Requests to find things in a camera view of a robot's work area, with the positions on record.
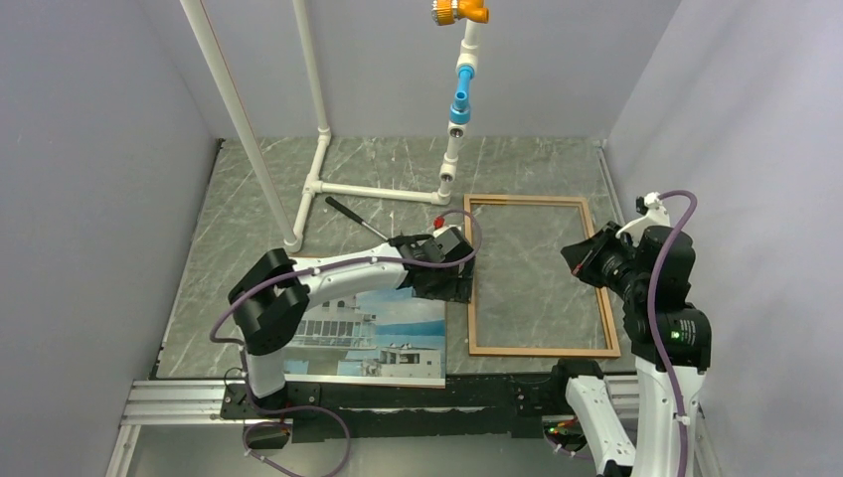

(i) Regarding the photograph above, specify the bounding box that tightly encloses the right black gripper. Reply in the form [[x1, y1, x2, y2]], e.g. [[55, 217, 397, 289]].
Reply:
[[562, 219, 647, 299]]

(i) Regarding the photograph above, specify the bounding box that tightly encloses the building photo print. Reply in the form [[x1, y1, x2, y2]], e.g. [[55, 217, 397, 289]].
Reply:
[[282, 289, 446, 388]]

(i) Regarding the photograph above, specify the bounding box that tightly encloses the brown wooden picture frame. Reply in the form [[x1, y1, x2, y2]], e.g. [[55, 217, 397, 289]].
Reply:
[[463, 193, 621, 360]]

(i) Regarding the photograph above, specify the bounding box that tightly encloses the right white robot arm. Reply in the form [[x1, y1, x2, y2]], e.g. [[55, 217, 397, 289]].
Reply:
[[547, 222, 712, 476]]

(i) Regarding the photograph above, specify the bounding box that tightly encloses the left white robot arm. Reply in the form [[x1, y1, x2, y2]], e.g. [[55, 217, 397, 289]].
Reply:
[[224, 227, 477, 417]]

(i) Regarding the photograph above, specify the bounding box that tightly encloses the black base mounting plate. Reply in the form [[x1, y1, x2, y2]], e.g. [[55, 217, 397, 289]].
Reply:
[[220, 373, 585, 447]]

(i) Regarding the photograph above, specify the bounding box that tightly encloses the blue pipe fitting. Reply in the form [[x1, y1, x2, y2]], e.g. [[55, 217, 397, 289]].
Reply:
[[449, 65, 475, 125]]

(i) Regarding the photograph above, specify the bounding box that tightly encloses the orange pipe fitting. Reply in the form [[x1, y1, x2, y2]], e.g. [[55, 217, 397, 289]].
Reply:
[[430, 0, 490, 26]]

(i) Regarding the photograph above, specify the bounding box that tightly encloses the white pvc pipe stand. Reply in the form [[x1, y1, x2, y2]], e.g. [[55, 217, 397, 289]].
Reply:
[[180, 1, 484, 251]]

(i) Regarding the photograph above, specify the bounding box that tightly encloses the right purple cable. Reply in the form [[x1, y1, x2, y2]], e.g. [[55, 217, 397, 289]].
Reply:
[[541, 189, 700, 477]]

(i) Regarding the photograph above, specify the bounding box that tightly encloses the purple cable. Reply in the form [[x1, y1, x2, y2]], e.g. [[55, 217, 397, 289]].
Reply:
[[541, 189, 700, 477], [209, 209, 484, 477]]

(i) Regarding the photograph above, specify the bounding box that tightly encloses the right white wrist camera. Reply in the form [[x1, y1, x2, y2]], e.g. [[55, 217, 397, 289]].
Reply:
[[615, 192, 671, 246]]

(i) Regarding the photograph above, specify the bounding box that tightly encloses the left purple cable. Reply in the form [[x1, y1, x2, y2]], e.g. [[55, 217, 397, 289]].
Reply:
[[209, 209, 484, 477]]

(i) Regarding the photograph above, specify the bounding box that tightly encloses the aluminium rail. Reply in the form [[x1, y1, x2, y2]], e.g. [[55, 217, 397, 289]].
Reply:
[[104, 379, 721, 477]]

